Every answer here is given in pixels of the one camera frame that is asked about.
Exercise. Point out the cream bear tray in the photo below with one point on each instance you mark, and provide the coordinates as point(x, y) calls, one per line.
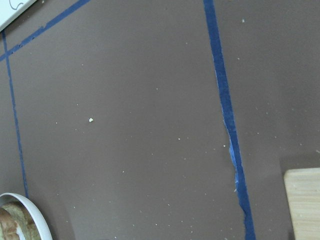
point(11, 9)

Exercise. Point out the wooden cutting board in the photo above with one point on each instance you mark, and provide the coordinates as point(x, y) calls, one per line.
point(303, 193)

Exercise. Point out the white plate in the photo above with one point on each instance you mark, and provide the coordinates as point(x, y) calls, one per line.
point(40, 223)

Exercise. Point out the bread slice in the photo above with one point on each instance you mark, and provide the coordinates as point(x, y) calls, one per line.
point(16, 223)

